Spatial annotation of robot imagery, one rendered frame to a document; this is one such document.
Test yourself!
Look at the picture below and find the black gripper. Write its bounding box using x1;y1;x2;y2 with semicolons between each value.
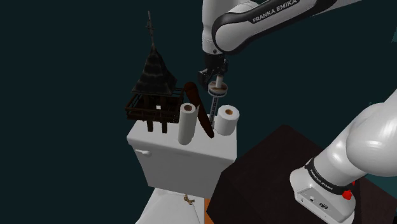
198;53;230;88

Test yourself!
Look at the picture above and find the small disc-topped tower figure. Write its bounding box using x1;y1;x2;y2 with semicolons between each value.
207;74;229;125

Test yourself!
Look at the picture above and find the brown curved wooden club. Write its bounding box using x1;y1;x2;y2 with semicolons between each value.
183;81;216;139

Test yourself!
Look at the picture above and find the short white paper roll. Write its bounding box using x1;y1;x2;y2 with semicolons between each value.
214;104;240;137

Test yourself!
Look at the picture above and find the tall white paper roll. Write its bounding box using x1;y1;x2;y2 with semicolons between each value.
178;102;200;146

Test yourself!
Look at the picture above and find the dark wooden tower model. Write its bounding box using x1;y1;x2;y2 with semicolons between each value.
125;10;186;134

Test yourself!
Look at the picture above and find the white toilet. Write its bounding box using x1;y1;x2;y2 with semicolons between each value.
126;118;238;224

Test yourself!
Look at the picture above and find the dark robot stand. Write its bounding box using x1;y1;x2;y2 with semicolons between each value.
205;123;397;224

